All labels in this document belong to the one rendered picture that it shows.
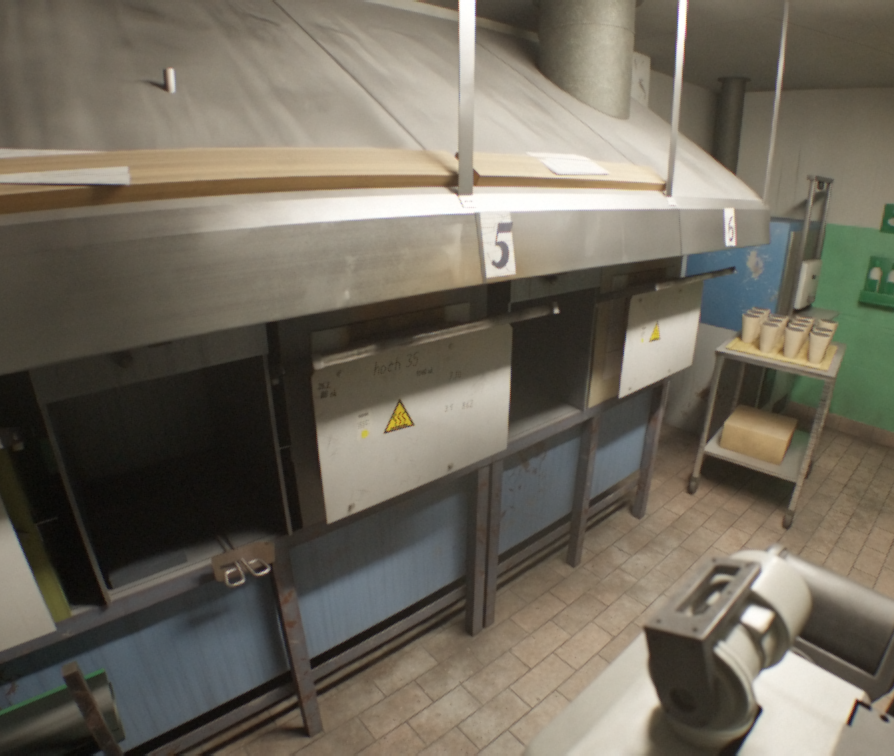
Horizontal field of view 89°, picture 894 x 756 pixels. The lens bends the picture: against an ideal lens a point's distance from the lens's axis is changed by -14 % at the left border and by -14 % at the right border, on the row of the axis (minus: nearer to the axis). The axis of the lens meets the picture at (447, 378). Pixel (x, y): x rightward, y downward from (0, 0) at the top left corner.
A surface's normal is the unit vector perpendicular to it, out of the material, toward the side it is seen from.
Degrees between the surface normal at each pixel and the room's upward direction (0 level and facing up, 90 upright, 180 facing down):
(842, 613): 41
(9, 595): 90
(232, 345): 90
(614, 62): 90
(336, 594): 90
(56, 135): 33
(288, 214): 54
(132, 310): 80
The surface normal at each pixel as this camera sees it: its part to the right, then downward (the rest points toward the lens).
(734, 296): -0.77, 0.22
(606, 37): 0.19, 0.35
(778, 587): 0.22, -0.79
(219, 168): 0.35, -0.63
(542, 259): 0.62, 0.11
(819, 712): 0.00, -0.93
